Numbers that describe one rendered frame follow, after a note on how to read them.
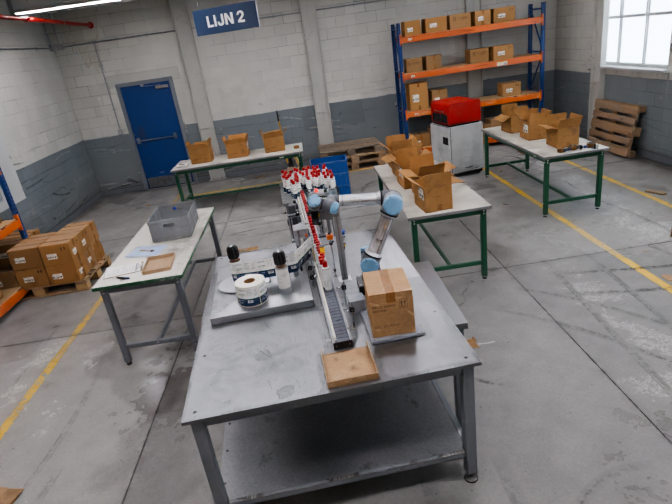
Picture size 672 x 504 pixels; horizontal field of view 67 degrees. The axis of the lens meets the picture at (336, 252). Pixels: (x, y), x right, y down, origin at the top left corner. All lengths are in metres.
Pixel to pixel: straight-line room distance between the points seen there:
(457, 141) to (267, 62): 4.27
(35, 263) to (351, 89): 6.78
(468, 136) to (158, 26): 6.20
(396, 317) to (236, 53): 8.62
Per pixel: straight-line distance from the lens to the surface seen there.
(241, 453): 3.30
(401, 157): 5.93
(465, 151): 8.74
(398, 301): 2.78
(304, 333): 3.05
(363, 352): 2.80
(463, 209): 4.91
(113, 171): 11.69
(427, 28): 10.34
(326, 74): 10.81
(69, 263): 6.81
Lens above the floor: 2.41
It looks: 23 degrees down
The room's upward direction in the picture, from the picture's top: 8 degrees counter-clockwise
